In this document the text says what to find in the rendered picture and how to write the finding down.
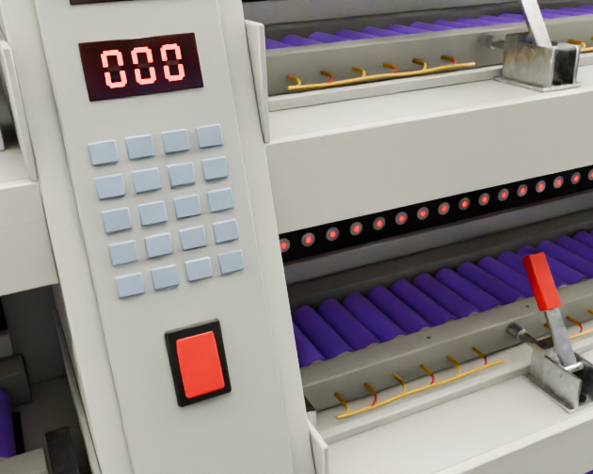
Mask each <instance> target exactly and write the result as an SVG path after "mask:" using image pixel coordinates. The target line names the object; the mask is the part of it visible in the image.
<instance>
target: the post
mask: <svg viewBox="0 0 593 474"><path fill-rule="evenodd" d="M217 5H218V11H219V17H220V22H221V28H222V34H223V39H224V46H225V52H226V57H227V63H228V69H229V75H230V80H231V86H232V97H233V103H234V109H235V115H236V120H237V126H238V132H239V137H240V143H241V150H242V155H243V161H244V167H245V172H246V178H247V184H248V194H249V201H250V207H251V212H252V218H253V224H254V229H255V235H256V241H257V246H258V253H259V259H260V264H261V270H262V276H263V282H264V292H265V299H266V304H267V310H268V316H269V322H270V327H271V333H272V339H273V344H274V351H275V357H276V362H277V368H278V374H279V379H280V390H281V396H282V402H283V408H284V414H285V419H286V425H287V431H288V436H289V442H290V448H291V454H292V460H293V466H294V471H295V474H316V473H315V467H314V460H313V449H312V443H311V438H310V431H309V425H308V420H307V413H306V407H305V402H304V395H303V389H302V384H301V377H300V371H299V365H298V359H297V348H296V342H295V336H294V329H293V324H292V318H291V311H290V306H289V300H288V293H287V288H286V282H285V275H284V270H283V263H282V257H281V252H280V240H279V234H278V228H277V222H276V216H275V210H274V204H273V198H272V192H271V186H270V180H269V174H268V168H267V161H266V156H265V150H264V139H263V133H262V126H261V121H260V115H259V108H258V103H257V97H256V90H255V85H254V78H253V72H252V67H251V60H250V54H249V48H248V37H247V31H246V25H245V19H244V13H243V7H242V1H241V0H217ZM0 27H1V29H2V31H3V33H4V35H5V37H6V40H7V42H8V45H9V47H10V49H11V52H12V56H13V61H14V66H15V71H16V74H17V79H18V84H19V89H20V93H21V97H22V102H23V107H24V114H25V119H26V124H27V129H28V133H29V137H30V142H31V147H32V151H33V155H34V160H35V165H36V169H37V174H38V178H39V183H40V191H41V196H42V200H43V205H44V210H45V214H46V218H47V223H48V228H49V232H50V237H51V241H52V246H53V250H54V255H55V259H56V268H57V272H58V277H59V283H57V284H54V285H51V286H52V290H53V295H54V298H55V303H56V309H57V310H58V314H59V318H60V321H61V324H62V328H63V332H64V335H65V339H66V342H67V345H68V349H69V353H70V357H71V360H72V366H73V370H74V373H75V377H76V381H77V384H78V387H79V391H80V395H81V398H82V402H83V405H84V408H85V412H86V416H87V420H88V426H89V429H90V433H91V436H92V440H93V444H94V447H95V450H96V454H97V458H98V461H99V465H100V469H101V471H102V474H134V470H133V466H132V461H131V457H130V452H129V448H128V443H127V439H126V434H125V430H124V425H123V421H122V416H121V411H120V404H119V399H118V394H117V390H116V386H115V381H114V376H113V372H112V368H111V363H110V358H109V354H108V350H107V345H106V340H105V336H104V328H103V323H102V319H101V314H100V310H99V305H98V301H97V296H96V292H95V287H94V283H93V278H92V273H91V269H90V265H89V260H88V252H87V248H86V243H85V238H84V233H83V230H82V225H81V220H80V215H79V212H78V207H77V202H76V197H75V193H74V189H73V184H72V176H71V172H70V167H69V162H68V158H67V153H66V149H65V144H64V140H63V135H62V131H61V126H60V122H59V117H58V112H57V108H56V100H55V95H54V91H53V87H52V82H51V77H50V72H49V69H48V64H47V59H46V54H45V51H44V46H43V41H42V36H41V32H40V24H39V19H38V15H37V11H36V6H35V1H34V0H0Z"/></svg>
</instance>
